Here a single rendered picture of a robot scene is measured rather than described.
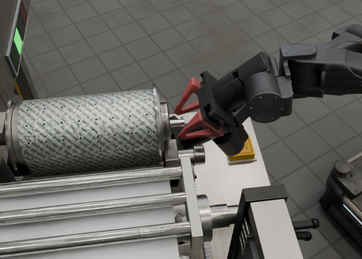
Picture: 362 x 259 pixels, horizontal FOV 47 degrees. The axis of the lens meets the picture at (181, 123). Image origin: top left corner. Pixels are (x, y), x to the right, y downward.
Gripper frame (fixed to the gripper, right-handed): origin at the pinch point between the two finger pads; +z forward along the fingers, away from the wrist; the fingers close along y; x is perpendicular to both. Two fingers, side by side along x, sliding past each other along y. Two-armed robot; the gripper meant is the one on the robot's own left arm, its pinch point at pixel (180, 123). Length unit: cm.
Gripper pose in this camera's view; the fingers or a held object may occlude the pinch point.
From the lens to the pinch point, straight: 76.9
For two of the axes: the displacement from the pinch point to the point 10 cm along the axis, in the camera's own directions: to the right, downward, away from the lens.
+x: -6.4, -4.3, -6.4
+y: -1.3, -7.6, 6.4
